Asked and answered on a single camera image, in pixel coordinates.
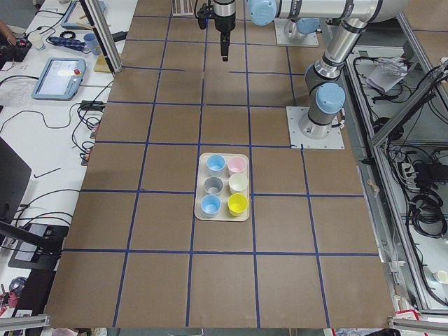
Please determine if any blue cup on desk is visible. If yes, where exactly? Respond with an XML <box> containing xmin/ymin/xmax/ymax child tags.
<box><xmin>83</xmin><ymin>33</ymin><xmax>101</xmax><ymax>56</ymax></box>

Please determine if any wooden mug tree stand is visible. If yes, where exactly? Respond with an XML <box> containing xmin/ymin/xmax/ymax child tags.
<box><xmin>85</xmin><ymin>28</ymin><xmax>115</xmax><ymax>75</ymax></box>

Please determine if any blue teach pendant far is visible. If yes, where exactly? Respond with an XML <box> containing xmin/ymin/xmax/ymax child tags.
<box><xmin>60</xmin><ymin>1</ymin><xmax>91</xmax><ymax>30</ymax></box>

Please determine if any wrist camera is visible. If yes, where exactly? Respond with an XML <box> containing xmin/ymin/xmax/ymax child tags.
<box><xmin>195</xmin><ymin>1</ymin><xmax>213</xmax><ymax>30</ymax></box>

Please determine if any white paper cup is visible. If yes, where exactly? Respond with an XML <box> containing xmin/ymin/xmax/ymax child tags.
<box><xmin>28</xmin><ymin>32</ymin><xmax>46</xmax><ymax>51</ymax></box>

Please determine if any pink cup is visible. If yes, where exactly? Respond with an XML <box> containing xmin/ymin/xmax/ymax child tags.
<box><xmin>227</xmin><ymin>156</ymin><xmax>247</xmax><ymax>176</ymax></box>

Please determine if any blue teach pendant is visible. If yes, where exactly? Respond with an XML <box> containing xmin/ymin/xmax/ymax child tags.
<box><xmin>31</xmin><ymin>57</ymin><xmax>86</xmax><ymax>101</ymax></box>
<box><xmin>60</xmin><ymin>1</ymin><xmax>91</xmax><ymax>30</ymax></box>

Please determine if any grey cup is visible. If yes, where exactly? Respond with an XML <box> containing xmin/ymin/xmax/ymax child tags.
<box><xmin>204</xmin><ymin>176</ymin><xmax>224</xmax><ymax>195</ymax></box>

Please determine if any light blue cup front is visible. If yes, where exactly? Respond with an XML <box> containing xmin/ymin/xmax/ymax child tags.
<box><xmin>200</xmin><ymin>195</ymin><xmax>221</xmax><ymax>218</ymax></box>

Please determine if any blue teach pendant near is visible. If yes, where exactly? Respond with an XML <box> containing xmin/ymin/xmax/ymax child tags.
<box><xmin>31</xmin><ymin>57</ymin><xmax>86</xmax><ymax>101</ymax></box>

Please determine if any yellow cup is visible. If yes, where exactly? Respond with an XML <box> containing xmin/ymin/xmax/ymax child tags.
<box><xmin>227</xmin><ymin>193</ymin><xmax>249</xmax><ymax>217</ymax></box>

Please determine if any black monitor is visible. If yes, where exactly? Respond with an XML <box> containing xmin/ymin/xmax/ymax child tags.
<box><xmin>0</xmin><ymin>139</ymin><xmax>32</xmax><ymax>223</ymax></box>

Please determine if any blue plaid cloth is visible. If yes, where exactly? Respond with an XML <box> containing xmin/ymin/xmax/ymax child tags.
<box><xmin>46</xmin><ymin>36</ymin><xmax>85</xmax><ymax>51</ymax></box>

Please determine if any black power adapter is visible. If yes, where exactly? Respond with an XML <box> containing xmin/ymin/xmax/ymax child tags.
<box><xmin>112</xmin><ymin>31</ymin><xmax>128</xmax><ymax>42</ymax></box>

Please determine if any light blue cup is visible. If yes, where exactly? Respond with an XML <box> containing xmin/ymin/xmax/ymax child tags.
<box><xmin>200</xmin><ymin>195</ymin><xmax>221</xmax><ymax>218</ymax></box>
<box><xmin>206</xmin><ymin>154</ymin><xmax>226</xmax><ymax>177</ymax></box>

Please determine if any light blue cup rear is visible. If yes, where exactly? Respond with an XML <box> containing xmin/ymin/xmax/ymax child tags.
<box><xmin>206</xmin><ymin>154</ymin><xmax>226</xmax><ymax>177</ymax></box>

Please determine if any aluminium frame post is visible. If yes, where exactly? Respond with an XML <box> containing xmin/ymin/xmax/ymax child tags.
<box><xmin>80</xmin><ymin>0</ymin><xmax>123</xmax><ymax>74</ymax></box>

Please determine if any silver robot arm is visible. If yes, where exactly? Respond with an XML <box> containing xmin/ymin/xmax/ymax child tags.
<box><xmin>247</xmin><ymin>1</ymin><xmax>408</xmax><ymax>140</ymax></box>

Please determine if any beige plastic tray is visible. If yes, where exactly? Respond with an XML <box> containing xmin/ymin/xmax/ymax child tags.
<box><xmin>194</xmin><ymin>153</ymin><xmax>250</xmax><ymax>222</ymax></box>

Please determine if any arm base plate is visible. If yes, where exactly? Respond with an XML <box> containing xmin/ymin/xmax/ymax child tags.
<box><xmin>274</xmin><ymin>17</ymin><xmax>320</xmax><ymax>48</ymax></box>
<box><xmin>286</xmin><ymin>106</ymin><xmax>345</xmax><ymax>150</ymax></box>

